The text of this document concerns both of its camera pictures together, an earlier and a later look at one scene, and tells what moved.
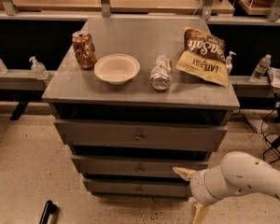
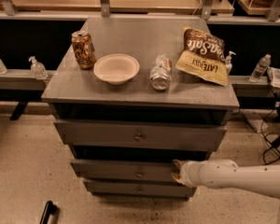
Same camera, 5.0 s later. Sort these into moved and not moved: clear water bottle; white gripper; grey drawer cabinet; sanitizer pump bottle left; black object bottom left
Moved: white gripper
Not moved: clear water bottle; sanitizer pump bottle left; grey drawer cabinet; black object bottom left
